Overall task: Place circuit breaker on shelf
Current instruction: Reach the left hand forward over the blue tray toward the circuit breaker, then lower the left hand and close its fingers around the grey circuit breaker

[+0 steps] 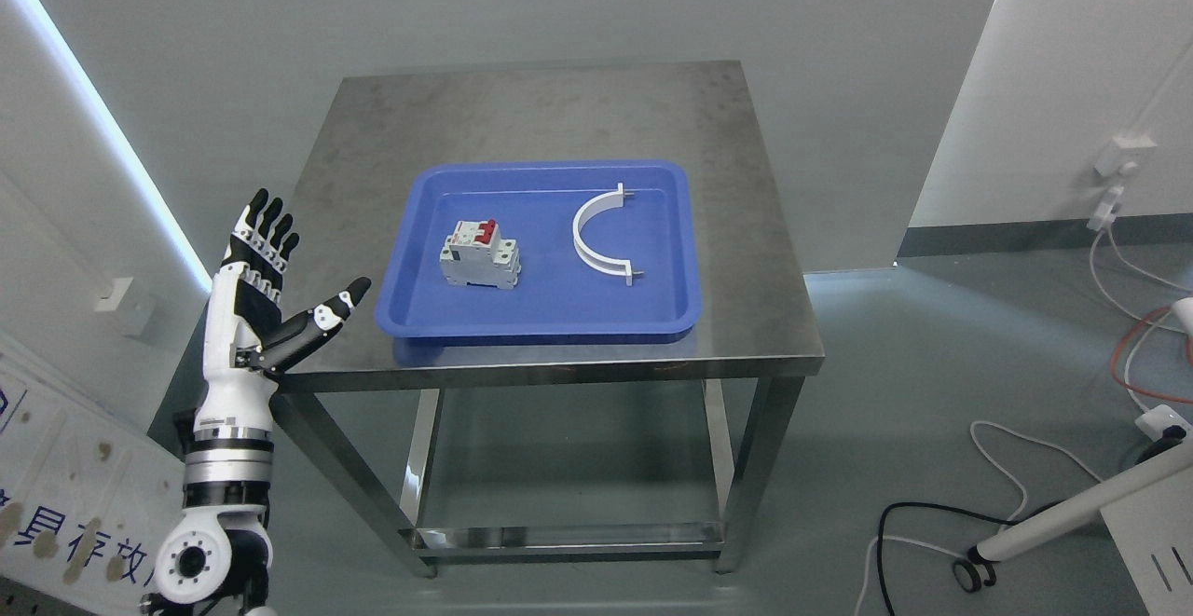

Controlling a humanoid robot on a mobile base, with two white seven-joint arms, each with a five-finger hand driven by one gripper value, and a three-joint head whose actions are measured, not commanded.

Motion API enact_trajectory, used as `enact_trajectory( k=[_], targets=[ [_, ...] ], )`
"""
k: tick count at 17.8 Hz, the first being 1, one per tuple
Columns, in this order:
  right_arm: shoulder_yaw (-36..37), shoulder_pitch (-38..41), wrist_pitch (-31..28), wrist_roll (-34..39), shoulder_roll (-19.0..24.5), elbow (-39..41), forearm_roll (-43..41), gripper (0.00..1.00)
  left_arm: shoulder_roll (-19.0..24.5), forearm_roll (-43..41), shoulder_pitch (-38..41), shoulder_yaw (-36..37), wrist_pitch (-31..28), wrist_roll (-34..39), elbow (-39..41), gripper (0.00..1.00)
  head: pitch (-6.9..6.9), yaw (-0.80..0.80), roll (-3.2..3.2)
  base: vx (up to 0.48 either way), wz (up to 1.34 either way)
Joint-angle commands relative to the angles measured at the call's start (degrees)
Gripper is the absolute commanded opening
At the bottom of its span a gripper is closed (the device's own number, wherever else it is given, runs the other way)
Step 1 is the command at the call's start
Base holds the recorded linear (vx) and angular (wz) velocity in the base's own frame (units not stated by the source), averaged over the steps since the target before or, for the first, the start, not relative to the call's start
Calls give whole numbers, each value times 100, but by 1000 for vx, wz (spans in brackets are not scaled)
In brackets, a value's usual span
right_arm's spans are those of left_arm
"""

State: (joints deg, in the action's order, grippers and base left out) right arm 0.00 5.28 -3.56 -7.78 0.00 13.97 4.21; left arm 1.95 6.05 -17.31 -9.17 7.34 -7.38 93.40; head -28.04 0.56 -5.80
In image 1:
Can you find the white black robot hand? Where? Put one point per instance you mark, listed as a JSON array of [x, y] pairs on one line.
[[248, 345]]

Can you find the white curved plastic clamp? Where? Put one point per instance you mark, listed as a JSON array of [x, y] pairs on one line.
[[595, 228]]

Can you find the white wheeled stand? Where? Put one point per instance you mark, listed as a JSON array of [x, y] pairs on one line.
[[1146, 508]]

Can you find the white wall switch box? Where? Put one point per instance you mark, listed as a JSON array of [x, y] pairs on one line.
[[115, 297]]

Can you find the white red circuit breaker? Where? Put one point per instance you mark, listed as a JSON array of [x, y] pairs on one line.
[[476, 253]]

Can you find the stainless steel table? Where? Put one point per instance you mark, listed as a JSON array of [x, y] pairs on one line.
[[366, 410]]

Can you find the blue plastic tray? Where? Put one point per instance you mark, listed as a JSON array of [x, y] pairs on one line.
[[557, 300]]

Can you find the white printed sign board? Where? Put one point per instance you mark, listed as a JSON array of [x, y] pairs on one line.
[[86, 501]]

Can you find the white wall socket box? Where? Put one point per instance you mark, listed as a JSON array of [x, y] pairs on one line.
[[1124, 156]]

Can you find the white plug adapter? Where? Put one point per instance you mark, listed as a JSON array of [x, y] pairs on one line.
[[1106, 211]]

